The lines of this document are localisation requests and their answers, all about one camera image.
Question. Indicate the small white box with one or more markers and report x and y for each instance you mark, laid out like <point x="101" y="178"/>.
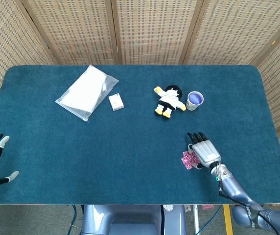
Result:
<point x="116" y="102"/>

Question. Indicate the floral paper cup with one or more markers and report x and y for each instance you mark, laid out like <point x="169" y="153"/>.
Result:
<point x="195" y="99"/>

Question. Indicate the white plastic bag package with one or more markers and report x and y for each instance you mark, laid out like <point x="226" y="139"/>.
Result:
<point x="83" y="95"/>

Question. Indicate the woven wooden folding screen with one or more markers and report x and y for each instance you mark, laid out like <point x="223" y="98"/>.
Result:
<point x="154" y="31"/>

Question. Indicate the teal table cloth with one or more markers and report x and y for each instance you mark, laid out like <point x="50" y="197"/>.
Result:
<point x="105" y="151"/>

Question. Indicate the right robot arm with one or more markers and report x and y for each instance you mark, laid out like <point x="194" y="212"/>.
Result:
<point x="235" y="191"/>

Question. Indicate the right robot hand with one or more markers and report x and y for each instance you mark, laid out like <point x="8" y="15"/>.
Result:
<point x="207" y="153"/>

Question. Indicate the black and white plush doll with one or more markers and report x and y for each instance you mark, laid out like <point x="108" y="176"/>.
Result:
<point x="169" y="99"/>

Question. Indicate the white stand leg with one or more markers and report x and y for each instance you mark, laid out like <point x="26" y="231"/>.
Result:
<point x="195" y="220"/>

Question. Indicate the blue-grey robot torso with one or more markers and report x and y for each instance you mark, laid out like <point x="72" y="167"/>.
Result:
<point x="130" y="218"/>

